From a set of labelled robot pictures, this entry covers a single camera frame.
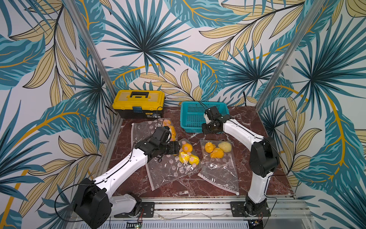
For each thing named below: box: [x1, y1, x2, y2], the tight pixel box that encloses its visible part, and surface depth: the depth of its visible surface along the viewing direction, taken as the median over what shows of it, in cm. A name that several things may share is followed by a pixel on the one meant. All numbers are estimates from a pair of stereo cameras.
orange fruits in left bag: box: [162, 119, 177, 142], surface depth 102 cm
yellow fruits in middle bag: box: [178, 143, 200, 166], surface depth 87 cm
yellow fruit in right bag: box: [204, 141, 216, 154], surface depth 92 cm
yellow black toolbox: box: [112, 89, 166, 119], surface depth 103 cm
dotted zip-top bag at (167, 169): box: [145, 153, 202, 192], surface depth 85 cm
